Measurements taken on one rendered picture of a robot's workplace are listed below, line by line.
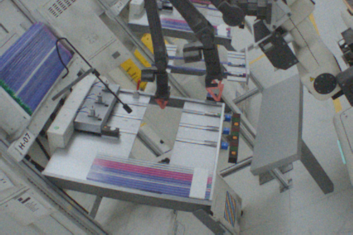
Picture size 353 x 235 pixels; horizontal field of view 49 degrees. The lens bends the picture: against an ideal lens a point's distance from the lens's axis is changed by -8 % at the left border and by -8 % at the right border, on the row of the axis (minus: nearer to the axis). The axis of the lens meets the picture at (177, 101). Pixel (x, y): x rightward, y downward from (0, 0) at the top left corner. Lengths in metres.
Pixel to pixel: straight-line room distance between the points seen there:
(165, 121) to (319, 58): 1.80
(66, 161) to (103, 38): 1.37
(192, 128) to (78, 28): 1.36
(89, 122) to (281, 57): 0.89
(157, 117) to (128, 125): 1.26
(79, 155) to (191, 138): 0.52
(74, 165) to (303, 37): 1.09
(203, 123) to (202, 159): 0.25
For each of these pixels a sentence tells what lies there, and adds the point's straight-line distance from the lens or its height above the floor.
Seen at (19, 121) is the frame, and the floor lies 1.41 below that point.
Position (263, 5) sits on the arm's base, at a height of 1.21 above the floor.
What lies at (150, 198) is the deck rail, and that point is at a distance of 1.67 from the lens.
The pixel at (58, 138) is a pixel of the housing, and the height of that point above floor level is 1.22.
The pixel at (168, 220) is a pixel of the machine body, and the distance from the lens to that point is 1.96.
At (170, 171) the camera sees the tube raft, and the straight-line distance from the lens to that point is 1.76.
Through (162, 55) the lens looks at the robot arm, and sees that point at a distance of 1.95.
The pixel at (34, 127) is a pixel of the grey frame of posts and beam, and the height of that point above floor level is 1.34.
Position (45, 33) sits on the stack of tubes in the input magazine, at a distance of 2.11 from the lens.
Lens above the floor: 1.66
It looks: 21 degrees down
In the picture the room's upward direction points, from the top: 42 degrees counter-clockwise
